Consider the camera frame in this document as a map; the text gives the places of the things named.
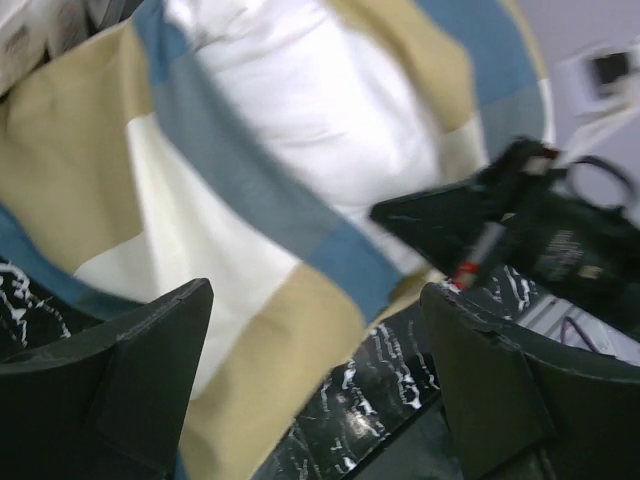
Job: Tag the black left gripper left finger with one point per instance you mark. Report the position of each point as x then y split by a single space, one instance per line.
110 402

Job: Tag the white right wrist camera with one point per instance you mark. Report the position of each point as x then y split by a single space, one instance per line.
602 86

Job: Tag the blue beige patchwork pillowcase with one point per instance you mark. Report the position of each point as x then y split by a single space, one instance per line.
125 172

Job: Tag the plain white pillow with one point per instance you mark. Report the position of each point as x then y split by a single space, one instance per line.
35 31

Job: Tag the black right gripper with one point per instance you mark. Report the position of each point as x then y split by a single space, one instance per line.
523 211

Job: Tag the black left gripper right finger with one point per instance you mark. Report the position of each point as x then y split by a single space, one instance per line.
522 406

